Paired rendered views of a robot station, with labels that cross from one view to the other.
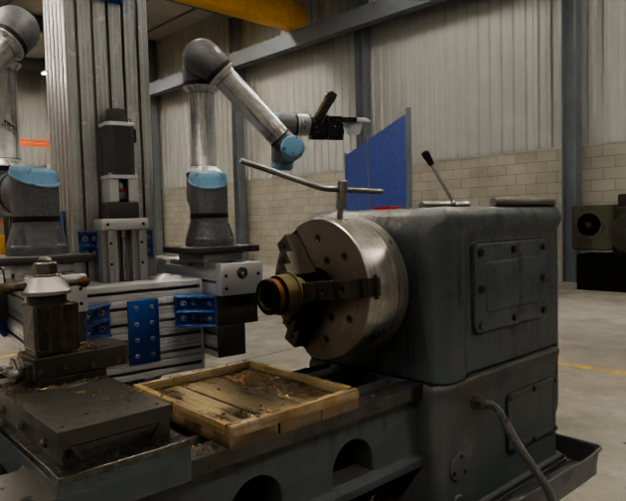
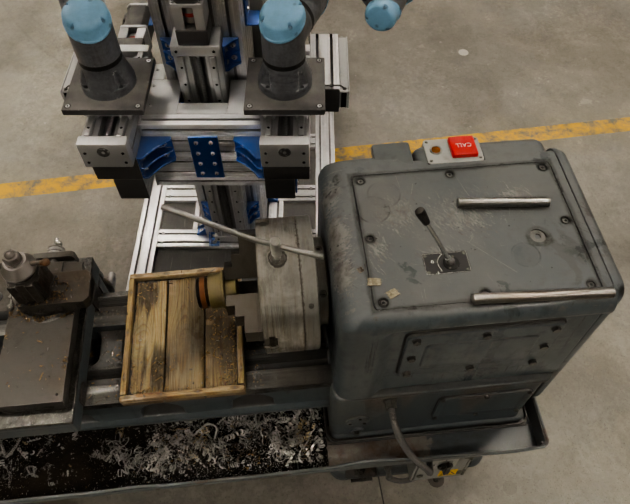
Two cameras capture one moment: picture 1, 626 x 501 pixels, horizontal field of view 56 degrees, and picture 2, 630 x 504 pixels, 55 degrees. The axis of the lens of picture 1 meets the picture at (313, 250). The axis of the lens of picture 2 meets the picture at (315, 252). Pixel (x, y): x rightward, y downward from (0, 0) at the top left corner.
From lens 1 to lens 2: 1.43 m
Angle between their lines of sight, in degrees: 60
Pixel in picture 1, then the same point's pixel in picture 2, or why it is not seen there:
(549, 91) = not seen: outside the picture
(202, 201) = (266, 51)
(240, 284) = (283, 160)
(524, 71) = not seen: outside the picture
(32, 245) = (92, 91)
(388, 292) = (288, 345)
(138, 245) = (211, 68)
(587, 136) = not seen: outside the picture
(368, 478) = (266, 408)
